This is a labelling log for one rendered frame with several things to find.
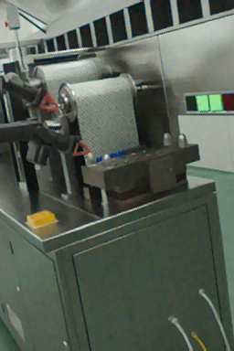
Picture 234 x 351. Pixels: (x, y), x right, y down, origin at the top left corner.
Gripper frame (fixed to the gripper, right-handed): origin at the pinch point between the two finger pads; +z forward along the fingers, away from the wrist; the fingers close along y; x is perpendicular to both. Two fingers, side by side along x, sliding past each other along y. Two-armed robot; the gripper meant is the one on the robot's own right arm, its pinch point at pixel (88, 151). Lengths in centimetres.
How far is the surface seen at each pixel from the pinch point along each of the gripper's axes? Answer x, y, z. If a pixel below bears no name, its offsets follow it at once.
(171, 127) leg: 23.3, -13.0, 42.1
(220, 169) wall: 48, -222, 278
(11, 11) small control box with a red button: 54, -58, -31
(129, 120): 16.5, 0.3, 12.5
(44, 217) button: -25.0, 13.2, -14.2
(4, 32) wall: 179, -556, 67
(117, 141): 7.3, 0.3, 10.3
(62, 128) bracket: 5.5, -7.2, -9.3
